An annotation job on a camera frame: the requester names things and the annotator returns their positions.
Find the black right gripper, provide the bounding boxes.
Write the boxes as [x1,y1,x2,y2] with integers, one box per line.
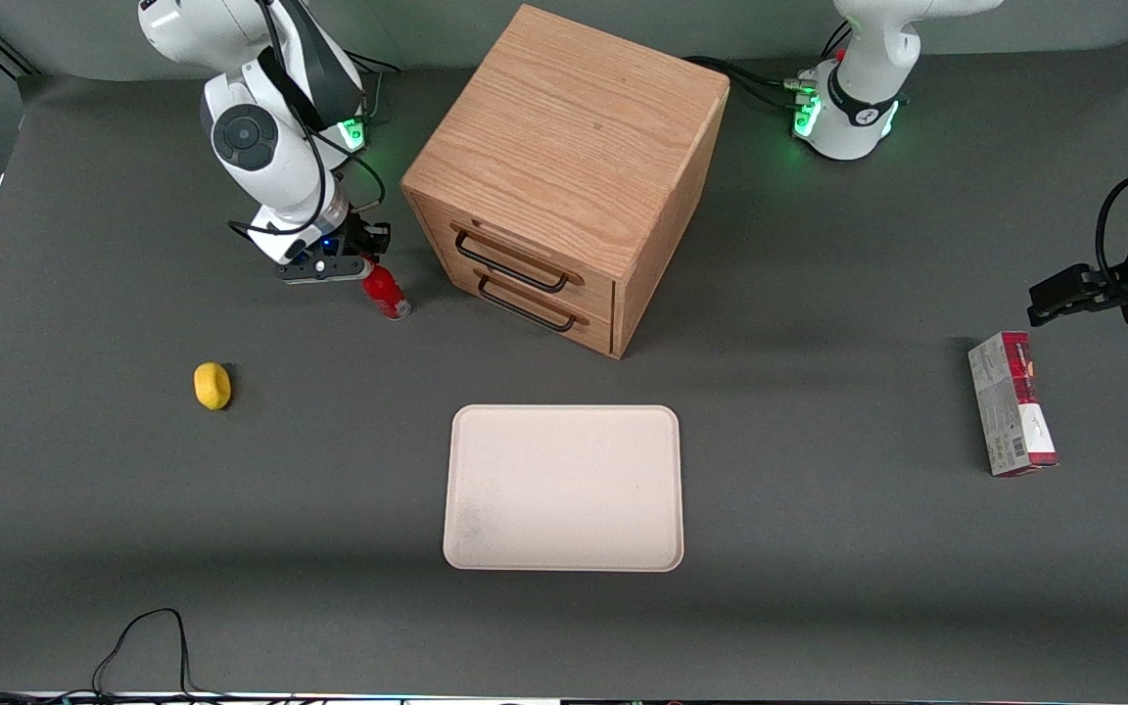
[324,212,392,268]

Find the red coke bottle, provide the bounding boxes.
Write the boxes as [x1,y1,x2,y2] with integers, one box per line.
[361,262,413,321]

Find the beige plastic tray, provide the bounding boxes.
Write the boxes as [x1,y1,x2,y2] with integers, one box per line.
[442,403,685,574]

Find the grey red carton box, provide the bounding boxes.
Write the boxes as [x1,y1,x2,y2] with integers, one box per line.
[966,331,1060,479]

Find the yellow lemon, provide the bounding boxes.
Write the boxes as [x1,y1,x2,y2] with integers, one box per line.
[193,361,233,412]

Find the wooden drawer cabinet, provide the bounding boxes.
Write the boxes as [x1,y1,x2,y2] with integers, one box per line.
[399,3,731,361]

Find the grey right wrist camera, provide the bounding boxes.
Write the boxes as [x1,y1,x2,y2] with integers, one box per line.
[276,254,375,286]

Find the black metal drawer handle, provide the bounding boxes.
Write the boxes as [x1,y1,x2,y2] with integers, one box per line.
[477,275,578,334]
[453,228,571,295]

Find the black right base cables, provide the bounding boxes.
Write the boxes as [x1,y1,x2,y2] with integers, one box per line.
[344,49,402,123]

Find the black base cables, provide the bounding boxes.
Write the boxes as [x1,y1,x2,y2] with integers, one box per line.
[683,20,854,111]
[344,49,402,123]

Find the black left base cables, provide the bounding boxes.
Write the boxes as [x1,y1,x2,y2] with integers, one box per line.
[683,20,854,111]

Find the thin black looped cable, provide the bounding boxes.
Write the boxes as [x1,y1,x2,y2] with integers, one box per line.
[0,607,330,705]

